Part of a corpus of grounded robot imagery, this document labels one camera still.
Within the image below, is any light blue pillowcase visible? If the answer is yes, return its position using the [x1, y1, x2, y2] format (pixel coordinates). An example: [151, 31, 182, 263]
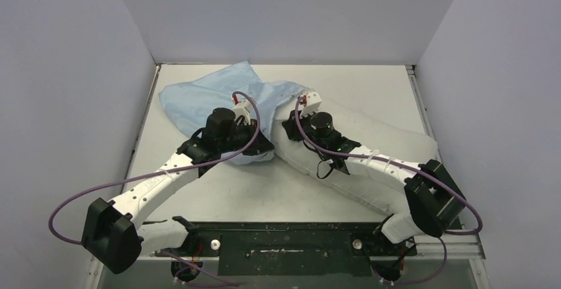
[159, 62, 318, 171]

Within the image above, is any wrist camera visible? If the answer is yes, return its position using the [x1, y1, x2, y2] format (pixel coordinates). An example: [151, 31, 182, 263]
[298, 91, 322, 116]
[232, 100, 253, 125]

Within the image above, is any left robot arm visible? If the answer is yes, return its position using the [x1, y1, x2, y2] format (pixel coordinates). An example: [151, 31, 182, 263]
[81, 108, 274, 274]

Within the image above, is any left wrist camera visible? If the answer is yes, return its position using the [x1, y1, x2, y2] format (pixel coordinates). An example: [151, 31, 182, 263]
[232, 100, 253, 125]

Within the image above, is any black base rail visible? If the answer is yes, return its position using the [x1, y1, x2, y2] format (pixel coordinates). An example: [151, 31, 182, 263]
[170, 222, 422, 277]

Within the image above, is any white pillow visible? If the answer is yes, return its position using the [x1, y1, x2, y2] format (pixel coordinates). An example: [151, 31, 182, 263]
[267, 94, 439, 217]

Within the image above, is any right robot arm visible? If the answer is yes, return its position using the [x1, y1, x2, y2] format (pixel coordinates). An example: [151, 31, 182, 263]
[271, 110, 466, 255]

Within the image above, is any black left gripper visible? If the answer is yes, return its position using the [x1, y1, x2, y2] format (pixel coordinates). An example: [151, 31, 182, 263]
[218, 120, 275, 157]

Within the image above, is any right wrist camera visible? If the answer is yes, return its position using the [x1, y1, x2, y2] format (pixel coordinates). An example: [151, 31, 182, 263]
[298, 91, 322, 116]

